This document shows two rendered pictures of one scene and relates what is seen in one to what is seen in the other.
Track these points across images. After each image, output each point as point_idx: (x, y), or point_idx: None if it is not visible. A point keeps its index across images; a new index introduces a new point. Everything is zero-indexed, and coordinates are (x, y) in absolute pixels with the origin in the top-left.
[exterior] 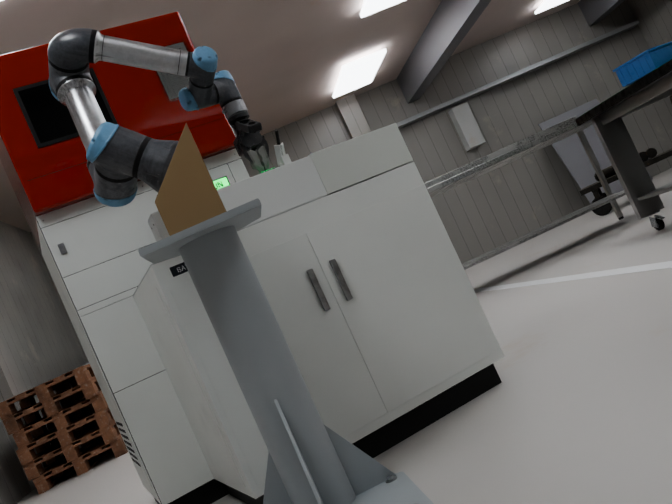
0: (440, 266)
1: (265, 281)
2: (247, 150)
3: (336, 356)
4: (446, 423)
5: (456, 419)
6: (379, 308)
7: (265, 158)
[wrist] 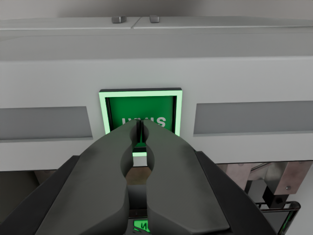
0: (1, 21)
1: (222, 23)
2: (224, 234)
3: (161, 18)
4: (111, 5)
5: (105, 1)
6: (98, 19)
7: (106, 148)
